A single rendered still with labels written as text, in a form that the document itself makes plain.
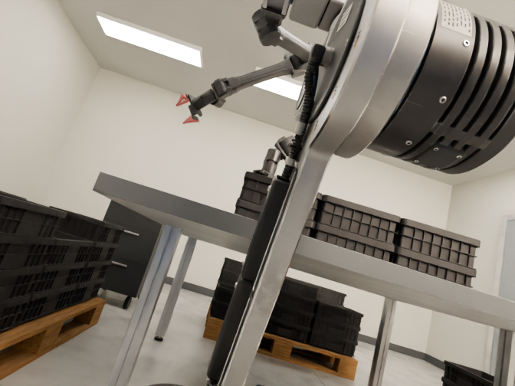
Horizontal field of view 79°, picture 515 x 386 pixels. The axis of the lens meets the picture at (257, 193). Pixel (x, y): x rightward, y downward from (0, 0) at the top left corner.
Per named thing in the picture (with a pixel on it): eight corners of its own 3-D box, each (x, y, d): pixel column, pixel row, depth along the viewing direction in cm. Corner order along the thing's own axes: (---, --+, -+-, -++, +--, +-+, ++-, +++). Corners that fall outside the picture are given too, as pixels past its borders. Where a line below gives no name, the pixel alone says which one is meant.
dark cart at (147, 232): (129, 313, 232) (170, 200, 252) (70, 296, 230) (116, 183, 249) (147, 300, 293) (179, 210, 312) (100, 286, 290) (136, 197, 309)
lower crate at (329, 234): (391, 279, 108) (397, 246, 111) (308, 254, 109) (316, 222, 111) (352, 274, 147) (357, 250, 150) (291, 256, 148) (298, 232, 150)
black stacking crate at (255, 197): (315, 224, 111) (323, 194, 114) (236, 201, 112) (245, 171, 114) (296, 233, 150) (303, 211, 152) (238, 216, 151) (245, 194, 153)
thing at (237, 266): (249, 312, 307) (262, 268, 317) (253, 319, 278) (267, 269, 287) (211, 301, 304) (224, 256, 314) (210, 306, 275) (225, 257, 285)
